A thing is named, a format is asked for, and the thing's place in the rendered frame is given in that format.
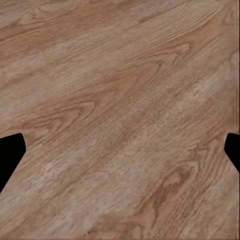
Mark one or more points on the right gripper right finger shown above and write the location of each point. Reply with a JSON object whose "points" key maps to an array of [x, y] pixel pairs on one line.
{"points": [[232, 149]]}

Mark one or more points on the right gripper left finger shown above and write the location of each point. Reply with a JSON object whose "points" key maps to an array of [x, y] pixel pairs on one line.
{"points": [[12, 150]]}

